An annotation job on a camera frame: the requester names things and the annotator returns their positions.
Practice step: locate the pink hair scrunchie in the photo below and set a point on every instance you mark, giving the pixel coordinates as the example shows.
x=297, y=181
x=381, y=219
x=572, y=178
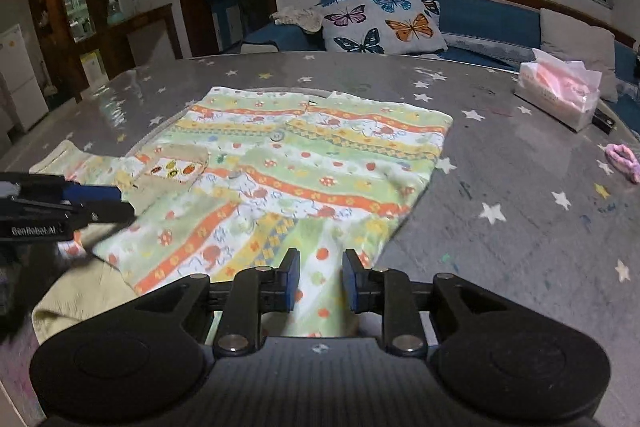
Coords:
x=625, y=159

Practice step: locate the tissue box with pink tissues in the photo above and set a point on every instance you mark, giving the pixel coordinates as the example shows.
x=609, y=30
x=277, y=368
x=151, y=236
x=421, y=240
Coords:
x=555, y=94

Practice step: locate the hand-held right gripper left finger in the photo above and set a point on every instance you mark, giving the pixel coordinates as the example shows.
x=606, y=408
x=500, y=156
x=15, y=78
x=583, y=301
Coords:
x=292, y=281

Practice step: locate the grey cushion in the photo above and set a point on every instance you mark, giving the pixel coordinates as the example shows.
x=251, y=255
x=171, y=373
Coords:
x=580, y=47

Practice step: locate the white crocheted cloth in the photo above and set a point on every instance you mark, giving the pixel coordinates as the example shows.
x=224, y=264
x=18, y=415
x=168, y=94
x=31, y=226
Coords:
x=300, y=17

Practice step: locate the grey star-print tablecloth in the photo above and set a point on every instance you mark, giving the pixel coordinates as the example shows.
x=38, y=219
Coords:
x=500, y=187

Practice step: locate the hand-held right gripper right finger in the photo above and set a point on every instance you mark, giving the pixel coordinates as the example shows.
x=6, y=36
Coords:
x=352, y=283

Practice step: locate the dark wooden shelf cabinet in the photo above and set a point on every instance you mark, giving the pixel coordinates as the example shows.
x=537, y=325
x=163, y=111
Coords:
x=75, y=17

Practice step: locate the striped green orange patterned shirt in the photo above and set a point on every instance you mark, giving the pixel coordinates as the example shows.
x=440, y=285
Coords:
x=300, y=167

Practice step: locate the pale yellow cloth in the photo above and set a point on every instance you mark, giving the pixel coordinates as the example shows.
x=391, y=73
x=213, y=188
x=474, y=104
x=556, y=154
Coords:
x=75, y=302

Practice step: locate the butterfly print pillow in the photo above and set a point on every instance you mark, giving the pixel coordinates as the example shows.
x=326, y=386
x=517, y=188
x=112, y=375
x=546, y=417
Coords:
x=382, y=19

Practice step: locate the blue sofa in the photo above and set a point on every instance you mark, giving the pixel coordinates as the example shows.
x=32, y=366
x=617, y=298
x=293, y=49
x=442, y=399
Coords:
x=475, y=24

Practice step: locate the wooden sideboard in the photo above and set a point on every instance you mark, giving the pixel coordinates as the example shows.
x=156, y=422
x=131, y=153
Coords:
x=145, y=39

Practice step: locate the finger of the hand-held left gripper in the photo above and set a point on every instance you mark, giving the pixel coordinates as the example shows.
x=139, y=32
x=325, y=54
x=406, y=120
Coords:
x=110, y=213
x=95, y=194

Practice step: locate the small black object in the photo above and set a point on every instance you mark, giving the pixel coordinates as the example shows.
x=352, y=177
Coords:
x=602, y=121

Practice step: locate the white refrigerator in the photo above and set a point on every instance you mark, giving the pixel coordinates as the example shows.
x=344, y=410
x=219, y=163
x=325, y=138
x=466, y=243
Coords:
x=17, y=77

